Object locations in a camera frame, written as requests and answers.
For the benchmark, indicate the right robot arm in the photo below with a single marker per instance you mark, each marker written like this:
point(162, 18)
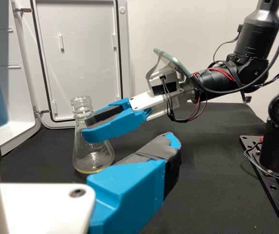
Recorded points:
point(251, 48)

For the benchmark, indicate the right wrist camera phone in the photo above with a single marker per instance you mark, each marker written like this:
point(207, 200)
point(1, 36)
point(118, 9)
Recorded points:
point(164, 73)

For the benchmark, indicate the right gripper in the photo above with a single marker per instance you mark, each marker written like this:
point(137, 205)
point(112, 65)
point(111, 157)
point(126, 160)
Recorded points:
point(141, 101)

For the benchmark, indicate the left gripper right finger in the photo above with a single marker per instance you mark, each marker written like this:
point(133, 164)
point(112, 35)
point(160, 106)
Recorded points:
point(129, 185)

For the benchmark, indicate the incubator door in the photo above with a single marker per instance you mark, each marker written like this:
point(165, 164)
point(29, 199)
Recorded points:
point(80, 61)

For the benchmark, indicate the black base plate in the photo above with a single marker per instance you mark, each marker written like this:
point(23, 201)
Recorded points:
point(275, 195)

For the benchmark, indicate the white incubator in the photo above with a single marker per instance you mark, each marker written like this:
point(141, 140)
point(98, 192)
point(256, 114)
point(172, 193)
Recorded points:
point(15, 80)

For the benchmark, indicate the clear flask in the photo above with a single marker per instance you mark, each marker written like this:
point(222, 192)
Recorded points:
point(91, 156)

